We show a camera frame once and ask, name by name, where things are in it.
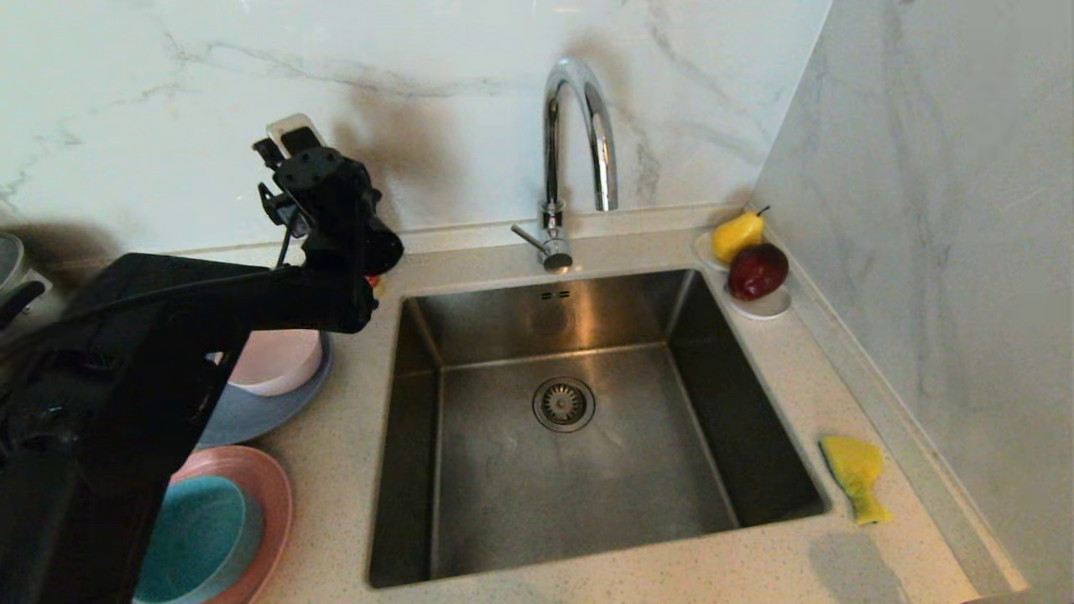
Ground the teal bowl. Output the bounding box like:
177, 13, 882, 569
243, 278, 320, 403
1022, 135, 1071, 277
134, 475, 266, 603

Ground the stainless steel pot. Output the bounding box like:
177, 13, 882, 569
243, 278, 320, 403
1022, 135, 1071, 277
0, 231, 51, 330

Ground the pale pink bowl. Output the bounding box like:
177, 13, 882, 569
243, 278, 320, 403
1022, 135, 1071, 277
214, 329, 324, 397

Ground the dark red apple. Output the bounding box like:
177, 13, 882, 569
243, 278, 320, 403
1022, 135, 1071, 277
727, 243, 790, 302

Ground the yellow pear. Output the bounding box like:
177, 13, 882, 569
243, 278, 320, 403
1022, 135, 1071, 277
712, 206, 771, 265

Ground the stainless steel sink basin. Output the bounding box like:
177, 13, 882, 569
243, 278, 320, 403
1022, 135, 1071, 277
368, 268, 832, 589

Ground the chrome gooseneck faucet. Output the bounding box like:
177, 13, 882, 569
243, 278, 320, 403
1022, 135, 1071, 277
513, 55, 620, 274

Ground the pink plate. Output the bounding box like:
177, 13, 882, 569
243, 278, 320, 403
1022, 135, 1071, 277
172, 445, 294, 604

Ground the small white fruit dish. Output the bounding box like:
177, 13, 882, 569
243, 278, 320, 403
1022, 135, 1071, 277
693, 230, 793, 321

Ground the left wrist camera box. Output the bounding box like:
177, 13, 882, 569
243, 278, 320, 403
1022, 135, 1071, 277
266, 113, 326, 160

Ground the yellow green sponge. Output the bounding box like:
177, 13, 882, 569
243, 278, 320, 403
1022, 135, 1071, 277
818, 435, 894, 526

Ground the blue grey plate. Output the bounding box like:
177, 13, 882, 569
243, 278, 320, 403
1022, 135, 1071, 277
197, 331, 334, 448

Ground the round metal drain strainer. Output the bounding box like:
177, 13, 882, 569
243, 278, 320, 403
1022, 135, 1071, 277
533, 376, 597, 434

